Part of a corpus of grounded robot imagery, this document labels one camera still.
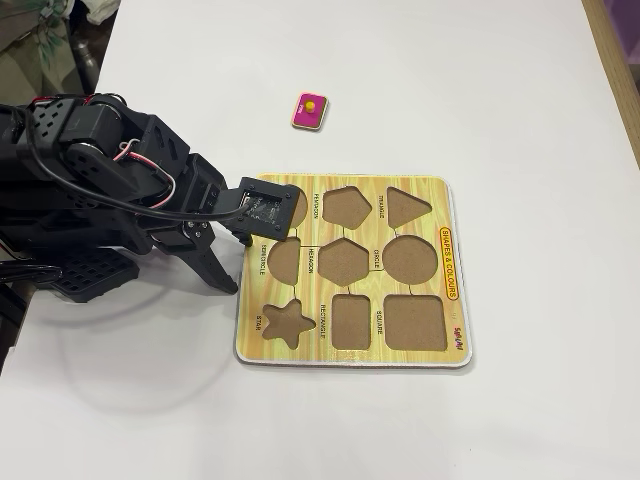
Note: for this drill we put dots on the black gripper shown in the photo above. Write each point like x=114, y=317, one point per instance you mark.
x=201, y=239

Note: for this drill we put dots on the pink rectangle piece yellow pin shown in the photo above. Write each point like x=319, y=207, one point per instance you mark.
x=302, y=119

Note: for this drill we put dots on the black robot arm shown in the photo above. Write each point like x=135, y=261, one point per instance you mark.
x=75, y=125

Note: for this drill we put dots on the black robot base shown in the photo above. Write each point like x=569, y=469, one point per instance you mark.
x=95, y=275

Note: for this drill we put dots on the yellow wooden shape puzzle board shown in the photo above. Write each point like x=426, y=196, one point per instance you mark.
x=305, y=352

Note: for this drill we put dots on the grey metal bottle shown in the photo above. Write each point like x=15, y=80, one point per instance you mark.
x=86, y=65

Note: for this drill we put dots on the white cloth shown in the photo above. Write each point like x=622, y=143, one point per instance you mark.
x=102, y=7

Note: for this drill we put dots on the green beige patterned cloth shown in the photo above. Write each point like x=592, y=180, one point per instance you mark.
x=20, y=65

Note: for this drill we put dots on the light wooden edge strip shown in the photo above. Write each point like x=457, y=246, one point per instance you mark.
x=617, y=75

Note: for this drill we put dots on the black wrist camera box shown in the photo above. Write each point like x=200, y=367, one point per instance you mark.
x=265, y=207

